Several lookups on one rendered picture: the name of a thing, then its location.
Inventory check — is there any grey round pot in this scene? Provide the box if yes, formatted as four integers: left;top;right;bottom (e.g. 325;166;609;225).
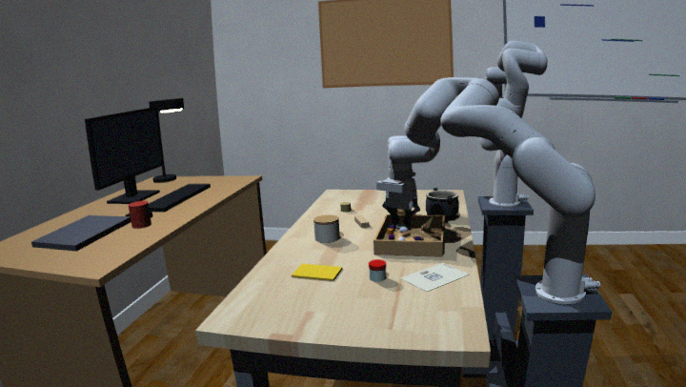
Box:
426;188;459;221

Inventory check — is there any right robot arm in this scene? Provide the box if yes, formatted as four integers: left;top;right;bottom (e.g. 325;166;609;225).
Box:
479;41;548;208

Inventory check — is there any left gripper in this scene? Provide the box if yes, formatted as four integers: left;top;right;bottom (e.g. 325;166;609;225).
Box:
382;178;420;229

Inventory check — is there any white recipe card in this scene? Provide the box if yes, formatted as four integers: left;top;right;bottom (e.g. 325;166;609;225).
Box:
401;263;469;292

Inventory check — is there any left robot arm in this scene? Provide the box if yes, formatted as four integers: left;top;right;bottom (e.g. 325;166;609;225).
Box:
376;77;600;304

